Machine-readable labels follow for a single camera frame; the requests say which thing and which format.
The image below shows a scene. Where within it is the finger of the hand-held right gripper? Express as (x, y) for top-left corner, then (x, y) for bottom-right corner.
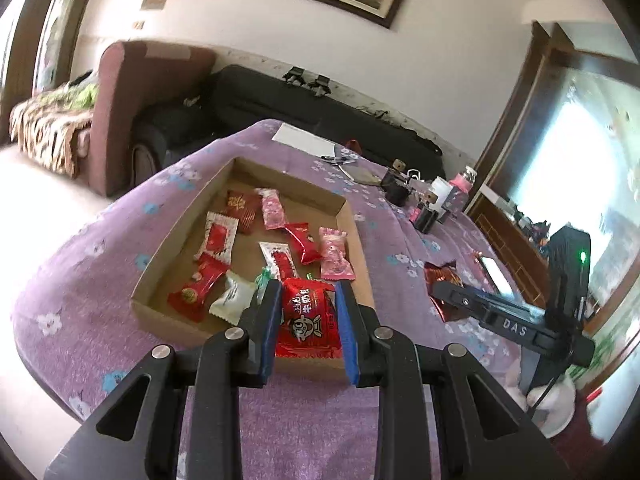
(432, 281), (496, 327)

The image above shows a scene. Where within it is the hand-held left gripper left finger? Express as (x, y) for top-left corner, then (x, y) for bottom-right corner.
(44, 279), (285, 480)

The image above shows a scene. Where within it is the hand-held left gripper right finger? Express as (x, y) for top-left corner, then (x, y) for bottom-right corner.
(334, 279), (569, 480)

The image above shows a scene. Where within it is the dark red snack packet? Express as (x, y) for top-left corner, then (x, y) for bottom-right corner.
(424, 260), (473, 323)
(222, 189), (263, 233)

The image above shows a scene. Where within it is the large red snack packet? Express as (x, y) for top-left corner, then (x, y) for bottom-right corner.
(275, 276), (346, 359)

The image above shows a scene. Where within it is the small red snack packet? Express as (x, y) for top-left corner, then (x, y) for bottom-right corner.
(284, 222), (322, 266)

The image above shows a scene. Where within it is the shallow cardboard box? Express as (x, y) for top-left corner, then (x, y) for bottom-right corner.
(131, 156), (376, 381)

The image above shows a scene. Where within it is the person's right hand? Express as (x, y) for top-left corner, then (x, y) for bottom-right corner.
(505, 365), (577, 439)

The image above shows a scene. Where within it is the smartphone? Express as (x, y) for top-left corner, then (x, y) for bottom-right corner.
(477, 255), (516, 296)

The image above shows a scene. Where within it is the plain white snack packet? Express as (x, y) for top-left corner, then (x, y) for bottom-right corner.
(208, 270), (258, 325)

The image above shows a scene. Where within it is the narrow white red snack packet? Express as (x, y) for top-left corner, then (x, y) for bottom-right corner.
(258, 241), (301, 281)

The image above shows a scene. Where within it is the pink white snack packet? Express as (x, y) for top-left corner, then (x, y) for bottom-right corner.
(318, 226), (356, 281)

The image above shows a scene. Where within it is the wooden cabinet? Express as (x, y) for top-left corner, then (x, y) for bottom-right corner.
(467, 187), (556, 306)

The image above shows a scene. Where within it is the red snack packet green print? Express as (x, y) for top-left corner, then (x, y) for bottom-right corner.
(167, 254), (228, 322)

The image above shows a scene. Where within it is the black jar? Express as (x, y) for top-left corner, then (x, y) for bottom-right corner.
(410, 202), (441, 234)

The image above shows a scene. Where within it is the pink bottle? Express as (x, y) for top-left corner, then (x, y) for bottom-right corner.
(445, 165), (478, 216)

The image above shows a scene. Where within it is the white bottle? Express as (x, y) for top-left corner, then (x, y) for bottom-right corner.
(429, 176), (453, 211)

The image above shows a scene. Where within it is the long pink snack packet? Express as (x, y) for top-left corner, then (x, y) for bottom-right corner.
(255, 188), (287, 231)

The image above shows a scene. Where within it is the black cup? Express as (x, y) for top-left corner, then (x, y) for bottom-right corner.
(381, 170), (413, 207)

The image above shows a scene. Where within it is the brown notebook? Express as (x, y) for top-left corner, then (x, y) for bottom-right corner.
(340, 162), (383, 186)

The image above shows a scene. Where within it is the white paper sheet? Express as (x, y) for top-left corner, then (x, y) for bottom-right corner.
(271, 122), (337, 158)

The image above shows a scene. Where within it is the black sofa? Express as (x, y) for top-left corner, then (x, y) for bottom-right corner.
(132, 64), (446, 181)

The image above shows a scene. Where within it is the maroon sofa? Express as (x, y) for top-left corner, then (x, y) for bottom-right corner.
(77, 40), (217, 198)

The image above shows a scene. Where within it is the brown patterned throw blanket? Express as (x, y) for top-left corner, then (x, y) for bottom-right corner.
(9, 82), (101, 178)

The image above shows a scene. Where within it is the wooden framed window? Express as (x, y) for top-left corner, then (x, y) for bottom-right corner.
(0, 0), (108, 131)

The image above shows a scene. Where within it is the wooden door frame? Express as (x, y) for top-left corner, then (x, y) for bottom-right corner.
(470, 22), (576, 201)

